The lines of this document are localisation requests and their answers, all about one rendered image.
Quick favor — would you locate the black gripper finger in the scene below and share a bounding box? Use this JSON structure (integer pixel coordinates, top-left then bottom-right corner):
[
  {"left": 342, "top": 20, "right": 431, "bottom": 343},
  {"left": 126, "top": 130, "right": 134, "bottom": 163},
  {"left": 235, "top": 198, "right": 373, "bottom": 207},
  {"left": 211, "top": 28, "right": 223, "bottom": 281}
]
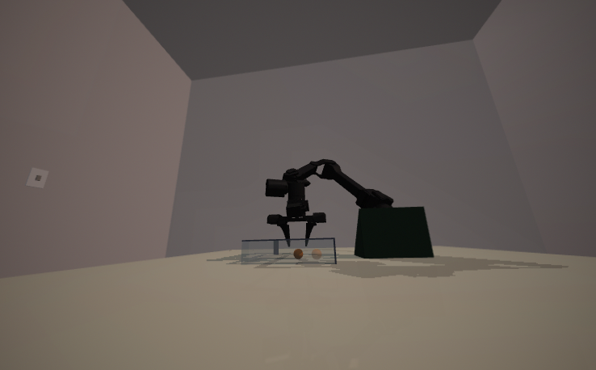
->
[
  {"left": 305, "top": 223, "right": 317, "bottom": 238},
  {"left": 277, "top": 224, "right": 290, "bottom": 239}
]

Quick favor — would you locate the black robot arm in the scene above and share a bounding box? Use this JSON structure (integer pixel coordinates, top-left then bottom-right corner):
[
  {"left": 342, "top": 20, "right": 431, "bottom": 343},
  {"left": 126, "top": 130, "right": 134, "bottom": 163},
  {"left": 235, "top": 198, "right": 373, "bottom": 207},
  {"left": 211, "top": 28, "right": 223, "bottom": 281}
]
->
[{"left": 266, "top": 159, "right": 393, "bottom": 218}]

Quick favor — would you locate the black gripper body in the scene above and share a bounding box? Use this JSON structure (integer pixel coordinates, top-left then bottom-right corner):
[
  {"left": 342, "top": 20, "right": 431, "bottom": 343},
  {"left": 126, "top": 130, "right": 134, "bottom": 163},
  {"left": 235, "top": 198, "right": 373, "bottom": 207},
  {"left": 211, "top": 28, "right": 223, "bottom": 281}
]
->
[{"left": 267, "top": 196, "right": 326, "bottom": 225}]

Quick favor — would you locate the low clear glass wall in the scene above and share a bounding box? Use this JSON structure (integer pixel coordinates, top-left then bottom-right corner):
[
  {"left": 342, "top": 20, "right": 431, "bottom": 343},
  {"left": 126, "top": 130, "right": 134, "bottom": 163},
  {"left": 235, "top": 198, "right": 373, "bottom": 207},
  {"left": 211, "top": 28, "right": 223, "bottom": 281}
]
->
[{"left": 241, "top": 239, "right": 335, "bottom": 265}]

